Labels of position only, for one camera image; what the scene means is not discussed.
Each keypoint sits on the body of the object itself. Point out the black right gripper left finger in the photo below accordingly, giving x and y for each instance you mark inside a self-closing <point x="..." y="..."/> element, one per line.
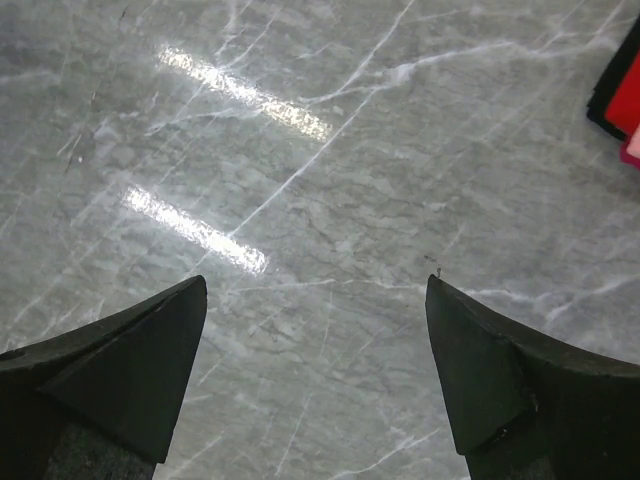
<point x="102" y="401"/>

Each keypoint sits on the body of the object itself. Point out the folded red t-shirt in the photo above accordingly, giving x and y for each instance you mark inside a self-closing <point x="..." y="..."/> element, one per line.
<point x="623" y="110"/>

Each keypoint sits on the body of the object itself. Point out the folded pink t-shirt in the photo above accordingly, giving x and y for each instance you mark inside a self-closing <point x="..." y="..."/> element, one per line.
<point x="633" y="146"/>

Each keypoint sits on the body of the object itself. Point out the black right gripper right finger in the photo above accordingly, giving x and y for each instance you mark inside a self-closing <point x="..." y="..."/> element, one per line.
<point x="523" y="405"/>

